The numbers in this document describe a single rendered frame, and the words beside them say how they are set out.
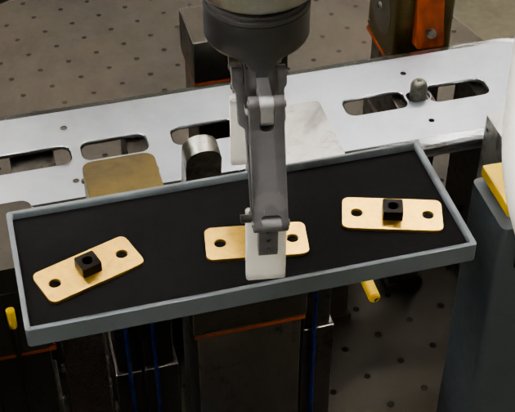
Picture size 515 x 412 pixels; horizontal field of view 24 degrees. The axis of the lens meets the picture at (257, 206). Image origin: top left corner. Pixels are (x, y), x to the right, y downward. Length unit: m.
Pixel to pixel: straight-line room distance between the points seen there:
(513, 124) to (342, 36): 1.47
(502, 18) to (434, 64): 1.96
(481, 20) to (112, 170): 2.32
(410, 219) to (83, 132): 0.48
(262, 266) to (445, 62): 0.63
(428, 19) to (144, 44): 0.66
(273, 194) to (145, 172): 0.37
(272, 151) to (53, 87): 1.15
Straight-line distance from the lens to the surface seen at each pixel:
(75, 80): 1.95
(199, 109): 1.38
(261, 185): 0.82
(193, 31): 1.46
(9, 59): 2.02
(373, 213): 1.01
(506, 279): 1.09
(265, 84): 0.82
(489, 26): 3.38
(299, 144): 1.16
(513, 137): 0.57
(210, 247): 0.97
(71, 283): 0.96
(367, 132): 1.35
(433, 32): 1.51
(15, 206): 1.16
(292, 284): 0.95
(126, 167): 1.18
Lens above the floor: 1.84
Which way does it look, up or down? 42 degrees down
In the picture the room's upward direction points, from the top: straight up
